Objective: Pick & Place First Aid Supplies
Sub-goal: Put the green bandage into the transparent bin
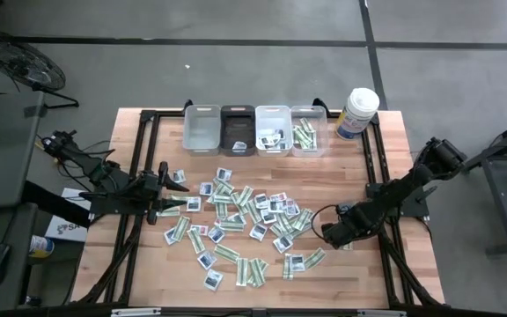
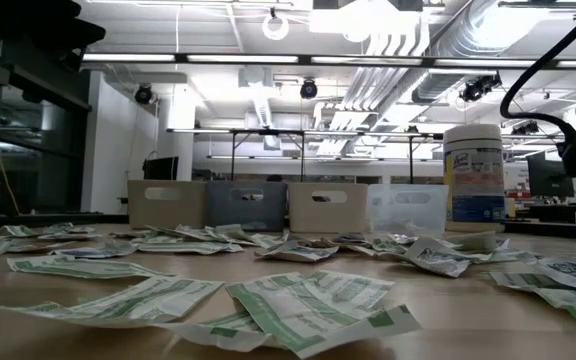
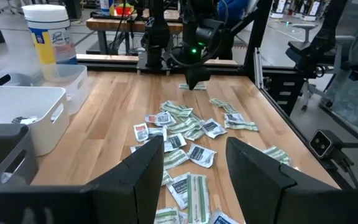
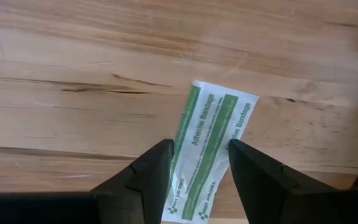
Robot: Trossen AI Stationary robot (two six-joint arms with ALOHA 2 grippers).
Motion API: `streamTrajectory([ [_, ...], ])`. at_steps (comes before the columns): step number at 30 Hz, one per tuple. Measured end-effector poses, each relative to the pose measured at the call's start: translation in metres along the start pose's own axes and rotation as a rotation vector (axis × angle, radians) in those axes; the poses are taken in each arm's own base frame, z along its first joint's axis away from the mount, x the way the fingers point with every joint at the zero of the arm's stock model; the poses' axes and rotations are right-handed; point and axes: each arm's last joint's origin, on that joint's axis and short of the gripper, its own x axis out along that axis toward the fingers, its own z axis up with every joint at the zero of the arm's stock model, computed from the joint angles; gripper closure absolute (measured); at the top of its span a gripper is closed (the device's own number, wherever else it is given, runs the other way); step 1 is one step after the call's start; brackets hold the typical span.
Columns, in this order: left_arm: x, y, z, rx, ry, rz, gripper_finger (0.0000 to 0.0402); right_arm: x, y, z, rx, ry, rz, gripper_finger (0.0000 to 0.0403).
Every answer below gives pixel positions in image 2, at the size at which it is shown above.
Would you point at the dark grey plastic bin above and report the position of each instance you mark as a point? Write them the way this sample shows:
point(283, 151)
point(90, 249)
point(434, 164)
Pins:
point(248, 212)

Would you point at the clear plastic bin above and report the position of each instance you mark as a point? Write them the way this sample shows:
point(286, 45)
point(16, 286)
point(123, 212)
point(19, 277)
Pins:
point(408, 215)

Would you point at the black round ceiling spotlight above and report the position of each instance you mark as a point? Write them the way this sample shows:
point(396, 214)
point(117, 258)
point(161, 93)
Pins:
point(143, 94)
point(308, 89)
point(478, 88)

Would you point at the black distant workstation frame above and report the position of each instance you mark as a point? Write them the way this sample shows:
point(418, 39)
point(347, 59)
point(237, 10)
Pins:
point(268, 132)

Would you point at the black bar LED light strip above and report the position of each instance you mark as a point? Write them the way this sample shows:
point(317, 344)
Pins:
point(305, 59)

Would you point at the silver ceiling air duct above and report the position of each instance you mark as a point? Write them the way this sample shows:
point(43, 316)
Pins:
point(473, 30)

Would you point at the black computer monitor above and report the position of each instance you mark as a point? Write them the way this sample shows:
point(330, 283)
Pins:
point(160, 168)
point(548, 180)

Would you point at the white plastic bin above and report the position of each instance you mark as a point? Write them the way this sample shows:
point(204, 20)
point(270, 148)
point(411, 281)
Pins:
point(328, 215)

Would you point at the light grey plastic bin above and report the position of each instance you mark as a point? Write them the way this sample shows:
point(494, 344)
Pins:
point(168, 207)

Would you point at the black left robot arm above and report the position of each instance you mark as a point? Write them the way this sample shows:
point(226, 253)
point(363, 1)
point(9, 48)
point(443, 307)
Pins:
point(58, 37)

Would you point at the disinfecting wipes canister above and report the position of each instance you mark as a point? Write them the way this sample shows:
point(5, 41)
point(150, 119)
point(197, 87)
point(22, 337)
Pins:
point(473, 185)

